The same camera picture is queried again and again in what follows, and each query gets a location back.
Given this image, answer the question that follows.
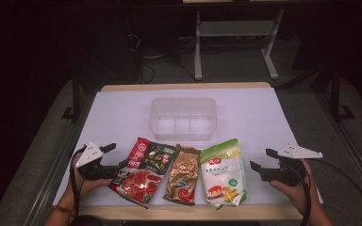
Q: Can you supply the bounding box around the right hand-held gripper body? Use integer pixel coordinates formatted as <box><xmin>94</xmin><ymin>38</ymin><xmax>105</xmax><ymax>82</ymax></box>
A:
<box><xmin>259</xmin><ymin>143</ymin><xmax>324</xmax><ymax>187</ymax></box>

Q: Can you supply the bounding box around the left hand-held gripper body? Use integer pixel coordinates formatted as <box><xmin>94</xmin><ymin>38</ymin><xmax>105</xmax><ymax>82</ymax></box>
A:
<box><xmin>74</xmin><ymin>141</ymin><xmax>123</xmax><ymax>182</ymax></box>

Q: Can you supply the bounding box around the red and black food packet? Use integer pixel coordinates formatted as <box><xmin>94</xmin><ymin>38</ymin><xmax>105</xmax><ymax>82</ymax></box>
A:
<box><xmin>107</xmin><ymin>137</ymin><xmax>176</xmax><ymax>210</ymax></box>

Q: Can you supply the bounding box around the green and white food packet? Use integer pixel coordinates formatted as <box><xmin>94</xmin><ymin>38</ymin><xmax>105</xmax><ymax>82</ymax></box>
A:
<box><xmin>199</xmin><ymin>137</ymin><xmax>249</xmax><ymax>211</ymax></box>

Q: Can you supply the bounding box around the gold brown food packet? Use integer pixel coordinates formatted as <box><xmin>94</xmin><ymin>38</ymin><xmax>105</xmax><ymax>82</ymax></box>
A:
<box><xmin>162</xmin><ymin>143</ymin><xmax>203</xmax><ymax>207</ymax></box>

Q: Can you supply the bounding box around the clear plastic container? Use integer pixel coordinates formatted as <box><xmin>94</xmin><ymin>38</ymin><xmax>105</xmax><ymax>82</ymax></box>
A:
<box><xmin>148</xmin><ymin>96</ymin><xmax>218</xmax><ymax>142</ymax></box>

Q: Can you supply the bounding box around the person's right hand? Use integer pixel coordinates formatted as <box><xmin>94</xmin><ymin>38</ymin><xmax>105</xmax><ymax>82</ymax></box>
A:
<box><xmin>269</xmin><ymin>158</ymin><xmax>321</xmax><ymax>217</ymax></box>

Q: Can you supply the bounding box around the person's left hand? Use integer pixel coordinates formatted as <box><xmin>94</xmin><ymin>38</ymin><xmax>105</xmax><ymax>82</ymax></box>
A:
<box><xmin>63</xmin><ymin>153</ymin><xmax>112</xmax><ymax>205</ymax></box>

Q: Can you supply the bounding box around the white table sheet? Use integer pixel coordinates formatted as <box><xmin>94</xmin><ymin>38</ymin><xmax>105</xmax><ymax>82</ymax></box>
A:
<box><xmin>52</xmin><ymin>87</ymin><xmax>324</xmax><ymax>208</ymax></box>

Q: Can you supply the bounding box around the black metal stand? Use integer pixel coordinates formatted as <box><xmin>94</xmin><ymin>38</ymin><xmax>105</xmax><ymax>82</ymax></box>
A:
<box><xmin>60</xmin><ymin>67</ymin><xmax>83</xmax><ymax>123</ymax></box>
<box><xmin>324</xmin><ymin>67</ymin><xmax>356</xmax><ymax>122</ymax></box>

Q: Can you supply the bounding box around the white metal stand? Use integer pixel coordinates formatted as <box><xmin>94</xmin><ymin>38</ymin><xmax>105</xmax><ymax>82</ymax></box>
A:
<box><xmin>193</xmin><ymin>8</ymin><xmax>286</xmax><ymax>81</ymax></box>

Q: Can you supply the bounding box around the grey metal frame rail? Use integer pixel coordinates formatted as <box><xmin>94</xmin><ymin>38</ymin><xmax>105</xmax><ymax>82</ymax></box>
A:
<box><xmin>313</xmin><ymin>92</ymin><xmax>362</xmax><ymax>205</ymax></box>
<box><xmin>23</xmin><ymin>93</ymin><xmax>96</xmax><ymax>226</ymax></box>

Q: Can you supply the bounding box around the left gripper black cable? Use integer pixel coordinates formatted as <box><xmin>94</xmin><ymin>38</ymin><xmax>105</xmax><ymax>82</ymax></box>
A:
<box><xmin>69</xmin><ymin>145</ymin><xmax>89</xmax><ymax>222</ymax></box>

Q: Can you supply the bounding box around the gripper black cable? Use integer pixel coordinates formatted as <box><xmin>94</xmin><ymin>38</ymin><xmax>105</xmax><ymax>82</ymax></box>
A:
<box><xmin>69</xmin><ymin>145</ymin><xmax>89</xmax><ymax>222</ymax></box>
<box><xmin>287</xmin><ymin>160</ymin><xmax>314</xmax><ymax>226</ymax></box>

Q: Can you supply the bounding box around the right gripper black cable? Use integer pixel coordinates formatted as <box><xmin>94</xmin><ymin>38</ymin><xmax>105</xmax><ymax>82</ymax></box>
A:
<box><xmin>287</xmin><ymin>160</ymin><xmax>314</xmax><ymax>226</ymax></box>

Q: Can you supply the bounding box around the red bracelet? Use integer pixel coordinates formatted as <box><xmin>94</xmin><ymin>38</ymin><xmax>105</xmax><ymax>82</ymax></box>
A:
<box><xmin>53</xmin><ymin>204</ymin><xmax>76</xmax><ymax>218</ymax></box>

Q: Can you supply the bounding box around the thin black floor cable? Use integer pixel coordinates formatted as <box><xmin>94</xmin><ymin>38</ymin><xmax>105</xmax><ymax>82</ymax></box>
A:
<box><xmin>307</xmin><ymin>158</ymin><xmax>362</xmax><ymax>226</ymax></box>

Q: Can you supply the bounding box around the bundle of background cables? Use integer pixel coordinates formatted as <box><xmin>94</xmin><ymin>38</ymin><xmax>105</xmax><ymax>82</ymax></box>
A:
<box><xmin>127</xmin><ymin>32</ymin><xmax>200</xmax><ymax>85</ymax></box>

